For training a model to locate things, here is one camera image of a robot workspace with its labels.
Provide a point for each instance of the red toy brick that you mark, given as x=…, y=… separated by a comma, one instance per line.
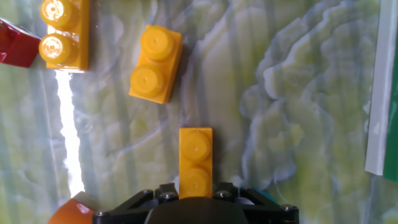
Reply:
x=17, y=45

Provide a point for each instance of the yellow-orange two-stud brick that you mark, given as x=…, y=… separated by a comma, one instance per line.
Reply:
x=155, y=65

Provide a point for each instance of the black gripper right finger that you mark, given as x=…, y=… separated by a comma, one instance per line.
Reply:
x=273, y=216

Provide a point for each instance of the green studded baseplate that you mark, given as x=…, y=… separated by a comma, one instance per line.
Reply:
x=384, y=93

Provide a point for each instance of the yellow-orange four-stud brick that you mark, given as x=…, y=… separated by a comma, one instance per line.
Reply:
x=196, y=161
x=66, y=37

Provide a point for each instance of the orange square brick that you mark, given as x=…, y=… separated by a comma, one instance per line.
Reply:
x=73, y=213

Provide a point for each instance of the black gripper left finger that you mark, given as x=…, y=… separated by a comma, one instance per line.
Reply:
x=124, y=216

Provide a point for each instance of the green marble pattern mat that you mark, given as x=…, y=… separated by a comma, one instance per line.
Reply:
x=248, y=93

